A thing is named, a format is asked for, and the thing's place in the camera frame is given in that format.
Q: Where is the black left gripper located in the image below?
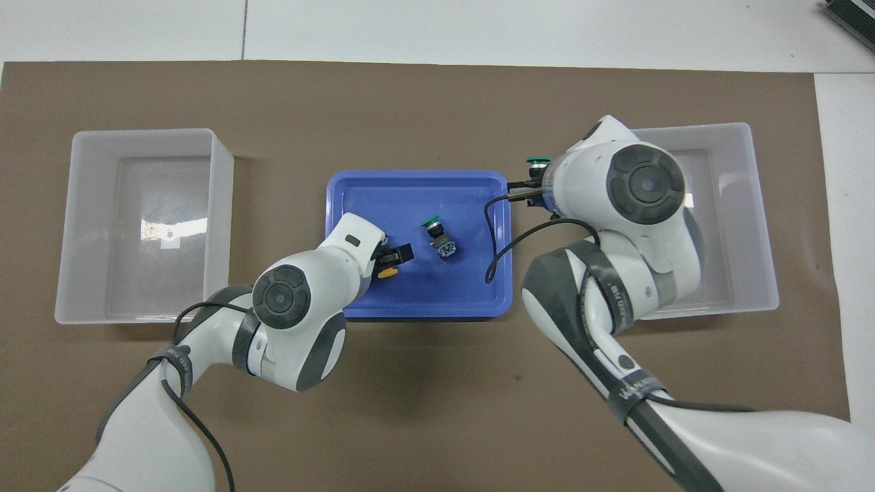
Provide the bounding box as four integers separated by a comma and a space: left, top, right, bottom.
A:
366, 178, 548, 279

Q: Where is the green push button switch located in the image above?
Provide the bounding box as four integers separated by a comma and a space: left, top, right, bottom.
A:
526, 156, 556, 207
420, 216, 459, 262

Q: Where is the blue plastic tray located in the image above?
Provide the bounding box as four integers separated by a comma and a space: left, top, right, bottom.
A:
323, 169, 513, 319

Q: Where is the brown paper table mat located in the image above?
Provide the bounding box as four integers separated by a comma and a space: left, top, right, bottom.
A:
0, 60, 859, 492

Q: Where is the translucent white plastic box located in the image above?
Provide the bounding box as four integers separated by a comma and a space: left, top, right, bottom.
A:
628, 123, 780, 320
55, 128, 235, 325

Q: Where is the dark grey ribbed device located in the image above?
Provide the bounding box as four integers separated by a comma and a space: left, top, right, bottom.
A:
820, 0, 875, 46

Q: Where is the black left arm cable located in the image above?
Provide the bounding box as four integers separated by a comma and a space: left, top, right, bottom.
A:
159, 301, 252, 492

